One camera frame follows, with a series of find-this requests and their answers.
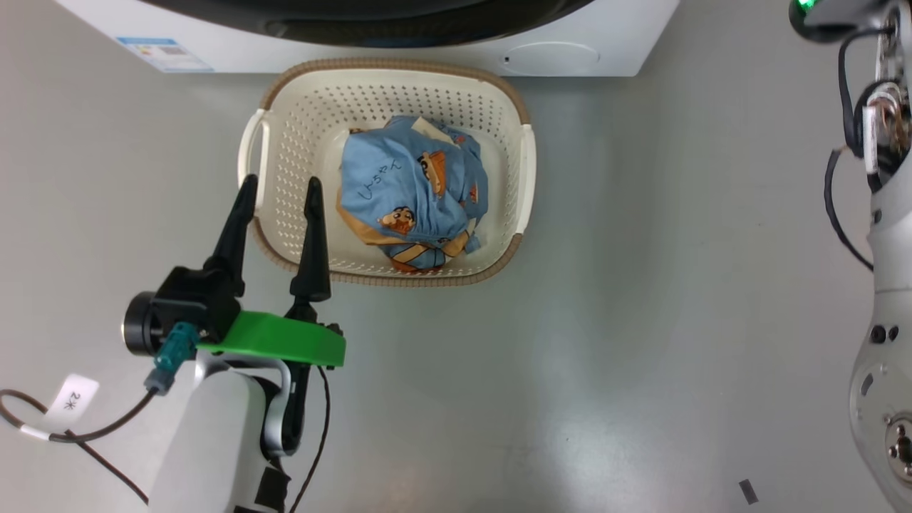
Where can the round drain filter cover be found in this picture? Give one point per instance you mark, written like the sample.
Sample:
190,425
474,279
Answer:
554,58

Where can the black tape floor mark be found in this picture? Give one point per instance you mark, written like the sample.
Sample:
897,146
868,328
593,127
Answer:
749,491

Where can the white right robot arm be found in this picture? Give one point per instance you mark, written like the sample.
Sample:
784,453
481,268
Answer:
890,299

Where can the white washing machine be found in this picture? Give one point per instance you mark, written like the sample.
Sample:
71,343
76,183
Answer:
620,43

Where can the cream perforated laundry basket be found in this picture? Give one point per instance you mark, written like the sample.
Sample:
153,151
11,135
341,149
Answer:
313,114

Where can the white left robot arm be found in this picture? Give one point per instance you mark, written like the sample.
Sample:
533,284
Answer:
206,442

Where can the blue cartoon print garment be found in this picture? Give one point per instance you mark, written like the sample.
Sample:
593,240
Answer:
385,178

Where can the blue energy label sticker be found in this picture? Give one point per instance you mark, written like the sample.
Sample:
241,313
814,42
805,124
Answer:
165,55

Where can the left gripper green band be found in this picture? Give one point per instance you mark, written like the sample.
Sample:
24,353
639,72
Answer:
285,340

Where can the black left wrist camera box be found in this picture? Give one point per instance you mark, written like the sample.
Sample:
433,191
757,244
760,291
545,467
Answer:
192,299

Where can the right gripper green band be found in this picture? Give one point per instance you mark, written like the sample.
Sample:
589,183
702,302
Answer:
833,18

